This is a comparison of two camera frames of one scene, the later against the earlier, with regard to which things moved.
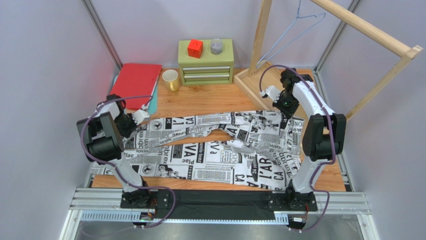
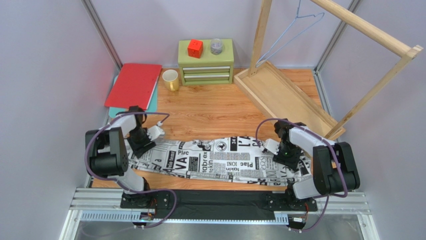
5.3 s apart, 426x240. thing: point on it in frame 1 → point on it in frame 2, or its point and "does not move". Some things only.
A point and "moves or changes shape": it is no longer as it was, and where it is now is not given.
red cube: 195,48 does not move
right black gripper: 284,115 → 287,159
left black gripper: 127,133 → 140,149
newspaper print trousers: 254,148 moves or changes shape
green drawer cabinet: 210,69 does not move
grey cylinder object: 216,46 does not move
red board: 136,80 does not move
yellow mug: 171,78 does not move
